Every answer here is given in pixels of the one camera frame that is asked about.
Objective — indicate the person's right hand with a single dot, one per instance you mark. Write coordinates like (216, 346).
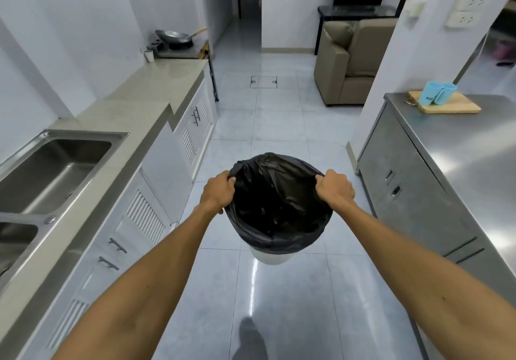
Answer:
(336, 190)

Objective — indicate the person's left hand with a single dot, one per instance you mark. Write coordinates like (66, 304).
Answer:
(215, 194)

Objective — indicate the person's left thumb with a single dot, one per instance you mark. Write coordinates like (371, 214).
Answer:
(231, 182)

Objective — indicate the person's right fingers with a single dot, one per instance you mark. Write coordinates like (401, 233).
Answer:
(321, 182)

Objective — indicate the black trash bag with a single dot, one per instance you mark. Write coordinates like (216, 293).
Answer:
(277, 202)

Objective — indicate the person's left forearm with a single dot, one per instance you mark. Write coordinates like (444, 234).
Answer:
(141, 287)

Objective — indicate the person's right forearm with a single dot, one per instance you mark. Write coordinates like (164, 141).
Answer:
(427, 283)

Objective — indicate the white trash bin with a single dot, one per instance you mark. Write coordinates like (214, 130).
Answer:
(274, 255)

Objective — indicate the floor drain hatch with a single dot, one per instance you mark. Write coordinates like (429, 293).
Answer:
(263, 81)

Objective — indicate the white kitchen counter cabinet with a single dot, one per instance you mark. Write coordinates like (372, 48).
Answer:
(121, 178)

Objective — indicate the beige sofa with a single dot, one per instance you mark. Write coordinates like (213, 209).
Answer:
(350, 63)

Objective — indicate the stainless steel cabinet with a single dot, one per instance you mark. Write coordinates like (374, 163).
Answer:
(451, 194)

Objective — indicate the light blue plastic cup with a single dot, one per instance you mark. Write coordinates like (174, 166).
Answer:
(430, 93)
(448, 93)

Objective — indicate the portable gas stove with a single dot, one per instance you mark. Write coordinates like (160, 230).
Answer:
(181, 50)

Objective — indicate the small white cup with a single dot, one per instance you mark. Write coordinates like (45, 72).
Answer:
(149, 56)

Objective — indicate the wooden cutting board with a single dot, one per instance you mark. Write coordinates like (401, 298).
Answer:
(451, 104)

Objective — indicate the stainless steel double sink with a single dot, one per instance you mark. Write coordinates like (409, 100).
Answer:
(44, 182)

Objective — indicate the pink plastic bucket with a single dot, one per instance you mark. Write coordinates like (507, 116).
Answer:
(504, 51)

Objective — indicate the white wall switch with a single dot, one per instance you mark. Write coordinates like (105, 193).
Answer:
(415, 8)

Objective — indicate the white wall power socket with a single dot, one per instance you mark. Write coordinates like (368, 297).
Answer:
(463, 19)
(475, 0)

